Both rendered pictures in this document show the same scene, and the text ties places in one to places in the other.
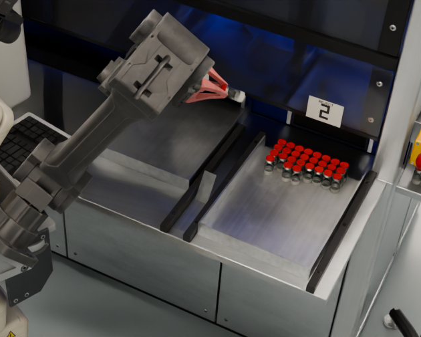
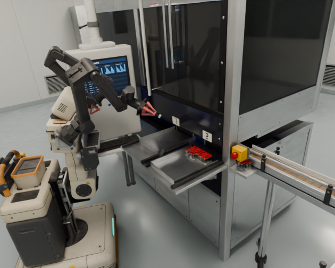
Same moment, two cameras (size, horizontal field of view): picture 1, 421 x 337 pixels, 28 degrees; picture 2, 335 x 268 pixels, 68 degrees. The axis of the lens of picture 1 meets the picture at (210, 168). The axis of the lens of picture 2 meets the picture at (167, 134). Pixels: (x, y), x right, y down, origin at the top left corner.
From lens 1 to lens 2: 0.94 m
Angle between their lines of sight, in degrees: 31
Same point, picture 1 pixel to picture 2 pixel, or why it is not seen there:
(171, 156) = (160, 146)
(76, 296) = (155, 203)
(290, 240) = (177, 173)
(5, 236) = (63, 134)
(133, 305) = (170, 210)
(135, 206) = (139, 156)
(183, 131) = (169, 141)
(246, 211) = (170, 163)
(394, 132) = (226, 144)
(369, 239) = (225, 190)
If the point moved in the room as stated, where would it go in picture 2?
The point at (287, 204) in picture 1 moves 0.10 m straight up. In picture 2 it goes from (185, 164) to (185, 151)
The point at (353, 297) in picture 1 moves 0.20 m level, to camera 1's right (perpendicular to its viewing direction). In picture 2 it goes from (223, 216) to (252, 226)
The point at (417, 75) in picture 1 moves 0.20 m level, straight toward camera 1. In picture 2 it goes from (229, 119) to (207, 132)
